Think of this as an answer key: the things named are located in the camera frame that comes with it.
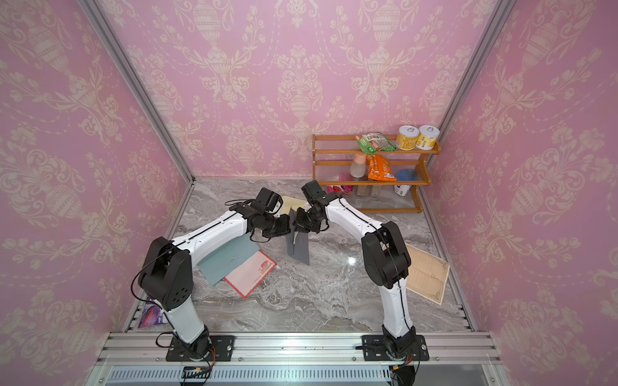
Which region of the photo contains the grey envelope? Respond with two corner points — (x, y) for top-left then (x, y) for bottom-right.
(286, 209), (310, 265)

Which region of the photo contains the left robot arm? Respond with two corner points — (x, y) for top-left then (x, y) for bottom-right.
(134, 188), (291, 360)

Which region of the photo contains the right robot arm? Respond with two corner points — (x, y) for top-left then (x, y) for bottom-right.
(293, 181), (418, 360)

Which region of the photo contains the cream yellow envelope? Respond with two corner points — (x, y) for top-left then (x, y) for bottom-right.
(278, 196), (310, 215)

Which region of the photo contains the teal green envelope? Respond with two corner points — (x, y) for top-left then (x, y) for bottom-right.
(197, 235), (261, 286)

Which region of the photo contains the tan bordered certificate paper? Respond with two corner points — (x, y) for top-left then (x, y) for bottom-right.
(407, 245), (450, 305)

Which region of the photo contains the magenta pink item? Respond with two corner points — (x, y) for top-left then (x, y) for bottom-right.
(326, 173), (353, 194)

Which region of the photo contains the pink beige bottle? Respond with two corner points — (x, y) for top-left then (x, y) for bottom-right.
(349, 153), (367, 179)

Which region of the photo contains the red bordered pink card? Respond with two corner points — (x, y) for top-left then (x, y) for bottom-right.
(224, 251), (277, 299)

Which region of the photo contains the orange snack bag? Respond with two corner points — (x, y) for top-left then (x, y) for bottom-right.
(367, 154), (397, 182)

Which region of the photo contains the green snack packet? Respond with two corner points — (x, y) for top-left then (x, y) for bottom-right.
(356, 132), (397, 155)

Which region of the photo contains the wooden three-tier shelf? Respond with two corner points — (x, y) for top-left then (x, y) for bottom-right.
(312, 134), (441, 213)

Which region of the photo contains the white cup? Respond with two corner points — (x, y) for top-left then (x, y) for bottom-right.
(394, 185), (411, 197)

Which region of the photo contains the blue cloth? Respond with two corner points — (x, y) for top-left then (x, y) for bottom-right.
(394, 169), (418, 185)

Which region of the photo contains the yellow can left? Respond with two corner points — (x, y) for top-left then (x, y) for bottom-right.
(396, 125), (420, 151)

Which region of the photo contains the yellow can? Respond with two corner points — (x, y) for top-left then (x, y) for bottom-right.
(415, 125), (440, 151)
(396, 125), (420, 151)

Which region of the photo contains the yellow can right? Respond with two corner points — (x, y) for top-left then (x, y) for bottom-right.
(415, 125), (440, 151)

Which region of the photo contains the purple snack bag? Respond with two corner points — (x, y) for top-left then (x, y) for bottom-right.
(138, 303), (167, 328)

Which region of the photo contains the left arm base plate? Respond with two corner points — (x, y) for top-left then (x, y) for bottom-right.
(166, 335), (236, 363)

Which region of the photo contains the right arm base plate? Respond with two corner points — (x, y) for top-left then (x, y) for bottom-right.
(355, 335), (430, 362)

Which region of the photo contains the aluminium front rail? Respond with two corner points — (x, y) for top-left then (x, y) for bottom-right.
(86, 331), (509, 385)

